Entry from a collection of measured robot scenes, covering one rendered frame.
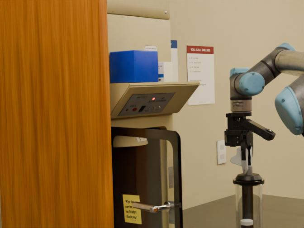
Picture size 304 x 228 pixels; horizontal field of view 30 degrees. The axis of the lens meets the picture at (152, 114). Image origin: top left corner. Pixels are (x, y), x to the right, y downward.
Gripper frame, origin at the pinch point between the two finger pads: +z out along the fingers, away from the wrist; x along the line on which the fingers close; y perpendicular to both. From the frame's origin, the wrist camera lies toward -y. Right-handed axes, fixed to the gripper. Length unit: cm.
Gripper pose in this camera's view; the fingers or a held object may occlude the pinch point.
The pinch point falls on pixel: (248, 169)
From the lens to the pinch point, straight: 200.5
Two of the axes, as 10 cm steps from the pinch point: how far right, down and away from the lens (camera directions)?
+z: 0.3, 10.0, 0.5
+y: -8.9, 0.0, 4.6
